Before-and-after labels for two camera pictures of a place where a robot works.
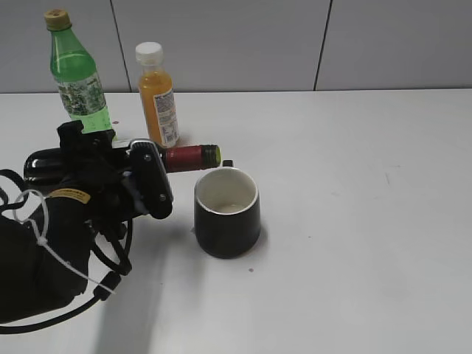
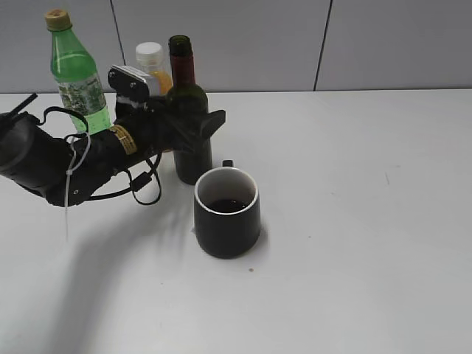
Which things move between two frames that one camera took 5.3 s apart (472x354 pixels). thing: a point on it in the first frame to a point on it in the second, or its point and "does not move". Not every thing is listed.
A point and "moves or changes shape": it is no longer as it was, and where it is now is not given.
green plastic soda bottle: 76,72 does not move
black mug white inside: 227,211 does not move
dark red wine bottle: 44,165 moves or changes shape
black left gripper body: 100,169 to 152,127
